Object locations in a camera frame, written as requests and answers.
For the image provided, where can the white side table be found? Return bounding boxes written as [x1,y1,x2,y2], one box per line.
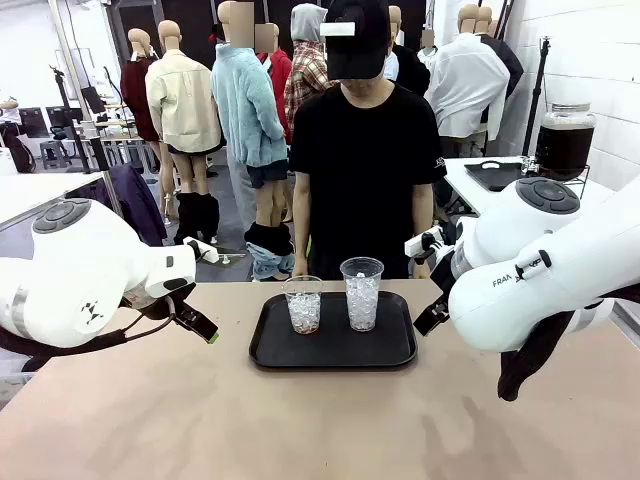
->
[442,155,619,216]

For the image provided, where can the black post with grey clamp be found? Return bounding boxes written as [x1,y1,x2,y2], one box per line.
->
[79,119,110,174]

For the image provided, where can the glass dark drink dispenser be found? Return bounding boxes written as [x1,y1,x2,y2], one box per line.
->
[535,102,597,182]

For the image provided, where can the mannequin in blue fleece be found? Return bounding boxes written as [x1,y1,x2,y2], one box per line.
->
[209,0,296,281]

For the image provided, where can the black serving tray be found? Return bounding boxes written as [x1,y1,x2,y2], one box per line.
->
[248,291,419,371]

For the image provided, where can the grey stool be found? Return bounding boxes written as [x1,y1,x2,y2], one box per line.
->
[39,139,71,170]

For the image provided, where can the person's left forearm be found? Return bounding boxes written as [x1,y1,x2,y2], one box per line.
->
[412,182,434,264]

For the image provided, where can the mannequin in white shirt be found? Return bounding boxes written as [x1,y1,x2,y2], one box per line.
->
[427,3,511,156]

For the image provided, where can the person's right forearm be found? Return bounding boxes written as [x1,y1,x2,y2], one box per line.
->
[292,172,314,259]

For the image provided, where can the person in black clothes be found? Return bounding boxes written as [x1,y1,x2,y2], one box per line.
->
[288,0,448,281]

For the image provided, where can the mannequin in maroon top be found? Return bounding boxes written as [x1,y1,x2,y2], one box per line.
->
[120,28,176,221]

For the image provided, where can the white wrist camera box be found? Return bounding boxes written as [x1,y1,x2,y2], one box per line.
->
[403,225,446,254]
[182,236,220,265]

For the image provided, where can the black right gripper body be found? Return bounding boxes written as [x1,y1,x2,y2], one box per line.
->
[430,239,459,301]

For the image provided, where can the tall clear iced cup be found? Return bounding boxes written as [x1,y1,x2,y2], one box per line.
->
[339,256,385,333]

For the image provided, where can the black tray with white handle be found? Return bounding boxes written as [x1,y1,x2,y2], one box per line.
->
[464,160,526,193]

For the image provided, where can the black baseball cap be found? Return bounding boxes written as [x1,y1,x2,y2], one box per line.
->
[324,0,392,81]

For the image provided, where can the mannequin floor base plate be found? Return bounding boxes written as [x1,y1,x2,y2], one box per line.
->
[192,247,249,269]

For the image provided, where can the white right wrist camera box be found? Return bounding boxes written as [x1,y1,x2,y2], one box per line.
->
[403,225,446,254]

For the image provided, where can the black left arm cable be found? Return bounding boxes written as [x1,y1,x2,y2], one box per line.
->
[0,294,179,374]

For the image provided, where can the black light stand pole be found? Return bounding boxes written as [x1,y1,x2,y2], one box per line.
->
[522,35,552,162]

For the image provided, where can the mannequin in red jacket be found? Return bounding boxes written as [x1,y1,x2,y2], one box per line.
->
[254,22,294,146]

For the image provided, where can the purple jacket on chair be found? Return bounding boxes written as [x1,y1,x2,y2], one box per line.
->
[79,164,169,247]

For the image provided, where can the black wall panel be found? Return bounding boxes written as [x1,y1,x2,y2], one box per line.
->
[19,107,51,139]

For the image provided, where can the short clear iced cup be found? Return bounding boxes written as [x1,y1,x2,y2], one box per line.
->
[282,275,324,335]

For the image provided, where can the mannequin in black jacket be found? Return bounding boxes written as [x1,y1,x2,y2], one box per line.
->
[387,4,432,99]

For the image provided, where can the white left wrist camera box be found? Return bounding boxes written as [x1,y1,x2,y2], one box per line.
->
[182,236,220,265]

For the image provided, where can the black tablet on stand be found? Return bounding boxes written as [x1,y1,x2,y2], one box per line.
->
[79,86,109,115]

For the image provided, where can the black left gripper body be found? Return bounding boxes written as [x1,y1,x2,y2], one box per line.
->
[123,292,199,326]

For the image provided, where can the mannequin in dark coat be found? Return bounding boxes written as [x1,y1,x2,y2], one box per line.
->
[474,5,525,101]

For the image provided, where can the mannequin in plaid shirt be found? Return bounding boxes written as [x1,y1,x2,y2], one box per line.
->
[283,3,335,129]

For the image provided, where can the mannequin in cream jacket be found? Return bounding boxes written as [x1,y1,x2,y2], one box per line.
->
[144,19,226,247]

